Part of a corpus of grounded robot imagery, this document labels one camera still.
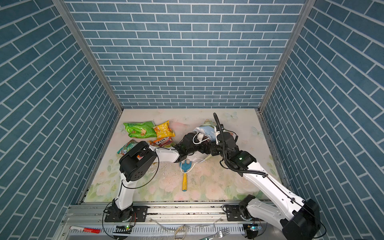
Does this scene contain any illustrated paper gift bag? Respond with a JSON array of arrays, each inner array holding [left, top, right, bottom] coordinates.
[[175, 120, 216, 173]]

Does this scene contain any lemon fruit candy packet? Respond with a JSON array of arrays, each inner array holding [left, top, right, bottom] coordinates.
[[149, 137, 175, 148]]

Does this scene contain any yellow corn chips packet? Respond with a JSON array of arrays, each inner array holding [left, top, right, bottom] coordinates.
[[153, 121, 176, 139]]

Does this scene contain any green chips bag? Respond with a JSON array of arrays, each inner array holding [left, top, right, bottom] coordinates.
[[123, 121, 157, 139]]

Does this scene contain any teal red snack packet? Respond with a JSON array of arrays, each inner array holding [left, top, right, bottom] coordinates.
[[117, 140, 138, 156]]

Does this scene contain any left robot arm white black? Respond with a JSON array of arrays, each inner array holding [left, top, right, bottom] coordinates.
[[104, 132, 213, 223]]

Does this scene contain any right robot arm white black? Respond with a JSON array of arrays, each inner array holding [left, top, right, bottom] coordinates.
[[211, 132, 322, 240]]

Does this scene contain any blue yellow toy rake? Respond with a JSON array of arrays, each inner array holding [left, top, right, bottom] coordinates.
[[180, 159, 194, 192]]

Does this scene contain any metal fork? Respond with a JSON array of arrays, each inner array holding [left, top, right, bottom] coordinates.
[[200, 228, 230, 240]]

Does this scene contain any beige cord loop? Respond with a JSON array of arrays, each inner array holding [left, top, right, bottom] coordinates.
[[173, 225, 188, 240]]

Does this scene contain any white slotted cable duct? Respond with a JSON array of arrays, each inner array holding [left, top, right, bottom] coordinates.
[[112, 224, 245, 235]]

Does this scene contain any red handled tool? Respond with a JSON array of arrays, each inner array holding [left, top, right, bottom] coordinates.
[[70, 226, 101, 234]]

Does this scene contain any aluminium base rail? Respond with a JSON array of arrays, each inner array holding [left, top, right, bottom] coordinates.
[[64, 201, 246, 225]]

